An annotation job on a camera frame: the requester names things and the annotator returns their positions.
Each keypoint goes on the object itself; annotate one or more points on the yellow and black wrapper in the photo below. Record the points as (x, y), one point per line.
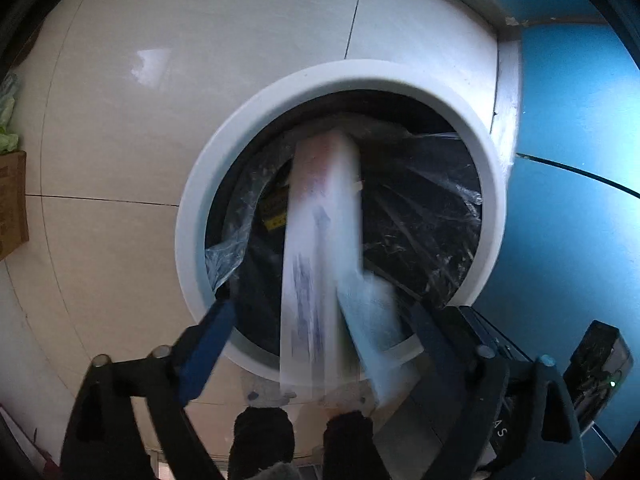
(275, 215)

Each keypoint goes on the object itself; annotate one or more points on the black bin liner bag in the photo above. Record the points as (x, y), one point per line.
(425, 200)

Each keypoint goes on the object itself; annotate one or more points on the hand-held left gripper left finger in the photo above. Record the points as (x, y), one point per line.
(206, 347)

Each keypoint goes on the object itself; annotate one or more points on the light green plastic bag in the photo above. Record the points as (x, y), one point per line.
(7, 110)

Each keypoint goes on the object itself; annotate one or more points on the black fuzzy slipper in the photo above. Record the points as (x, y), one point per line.
(262, 442)
(349, 445)

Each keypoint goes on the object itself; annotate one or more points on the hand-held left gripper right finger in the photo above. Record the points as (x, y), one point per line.
(436, 342)

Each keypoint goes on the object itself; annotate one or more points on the white baseboard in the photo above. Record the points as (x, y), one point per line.
(507, 110)

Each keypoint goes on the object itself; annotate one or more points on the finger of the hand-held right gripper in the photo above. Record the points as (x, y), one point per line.
(492, 330)

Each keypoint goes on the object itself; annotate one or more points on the white round trash bin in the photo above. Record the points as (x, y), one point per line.
(350, 72)

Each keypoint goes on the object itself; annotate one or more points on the white plastic packet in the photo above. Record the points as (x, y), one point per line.
(372, 320)

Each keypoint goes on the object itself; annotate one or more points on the brown cardboard box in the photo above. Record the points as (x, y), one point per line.
(11, 205)

